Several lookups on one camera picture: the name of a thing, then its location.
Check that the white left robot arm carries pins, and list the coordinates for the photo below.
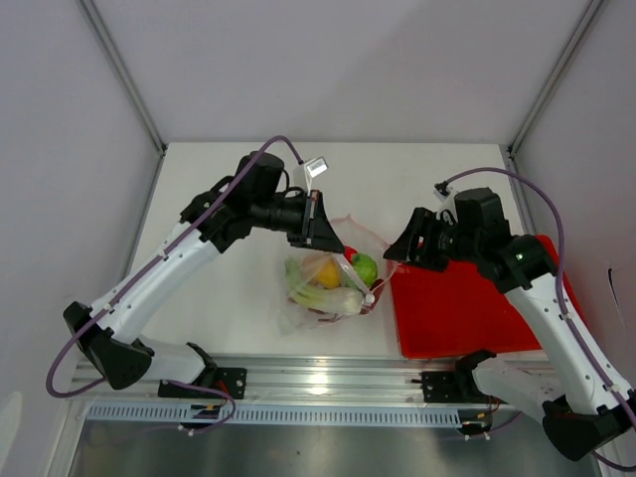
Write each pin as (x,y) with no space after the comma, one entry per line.
(109,331)

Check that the red plastic tray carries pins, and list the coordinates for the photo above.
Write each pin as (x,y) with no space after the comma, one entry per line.
(454,313)

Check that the aluminium rail frame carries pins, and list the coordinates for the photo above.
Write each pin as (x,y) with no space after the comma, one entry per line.
(321,380)

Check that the clear zip top bag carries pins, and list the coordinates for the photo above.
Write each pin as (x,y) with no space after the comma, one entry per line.
(293,318)

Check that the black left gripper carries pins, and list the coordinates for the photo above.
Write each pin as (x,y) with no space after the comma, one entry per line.
(315,230)

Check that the green bumpy custard apple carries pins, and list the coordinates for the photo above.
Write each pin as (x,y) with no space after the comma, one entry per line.
(366,268)

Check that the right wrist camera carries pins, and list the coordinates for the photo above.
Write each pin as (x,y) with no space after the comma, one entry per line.
(444,193)

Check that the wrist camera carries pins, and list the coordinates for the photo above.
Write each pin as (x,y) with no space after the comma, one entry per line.
(304,175)
(444,193)

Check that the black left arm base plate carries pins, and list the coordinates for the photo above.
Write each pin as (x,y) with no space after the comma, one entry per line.
(212,381)

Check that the right aluminium corner post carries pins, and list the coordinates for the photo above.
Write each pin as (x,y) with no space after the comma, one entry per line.
(567,53)

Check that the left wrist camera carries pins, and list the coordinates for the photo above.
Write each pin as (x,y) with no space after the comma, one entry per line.
(304,175)

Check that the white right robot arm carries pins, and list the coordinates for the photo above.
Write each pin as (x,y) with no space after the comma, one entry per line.
(591,404)

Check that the white slotted cable duct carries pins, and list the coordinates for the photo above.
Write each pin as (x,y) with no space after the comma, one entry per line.
(277,414)

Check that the left aluminium corner post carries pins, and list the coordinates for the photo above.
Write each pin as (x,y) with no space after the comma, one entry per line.
(117,64)

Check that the aluminium corner post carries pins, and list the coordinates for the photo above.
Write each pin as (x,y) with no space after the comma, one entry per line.
(117,64)
(567,53)

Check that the yellow lemon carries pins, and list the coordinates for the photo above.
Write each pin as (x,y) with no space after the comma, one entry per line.
(328,275)

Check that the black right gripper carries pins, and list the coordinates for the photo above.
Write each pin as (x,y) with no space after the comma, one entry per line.
(421,224)

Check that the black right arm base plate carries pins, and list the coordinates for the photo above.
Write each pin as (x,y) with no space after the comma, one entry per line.
(451,387)

